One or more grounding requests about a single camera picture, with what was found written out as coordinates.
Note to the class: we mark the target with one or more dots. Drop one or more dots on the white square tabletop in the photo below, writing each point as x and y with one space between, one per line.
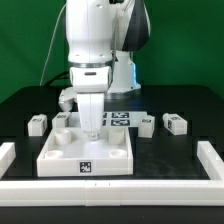
70 152

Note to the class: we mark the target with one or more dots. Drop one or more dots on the white sheet with AprilTags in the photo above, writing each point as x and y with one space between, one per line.
114 119

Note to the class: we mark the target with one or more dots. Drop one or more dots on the white U-shaped obstacle fence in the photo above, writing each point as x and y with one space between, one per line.
209 192

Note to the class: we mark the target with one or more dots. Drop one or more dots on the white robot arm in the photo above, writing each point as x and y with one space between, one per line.
101 36

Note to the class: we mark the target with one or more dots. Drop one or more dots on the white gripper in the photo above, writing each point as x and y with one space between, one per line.
90 85

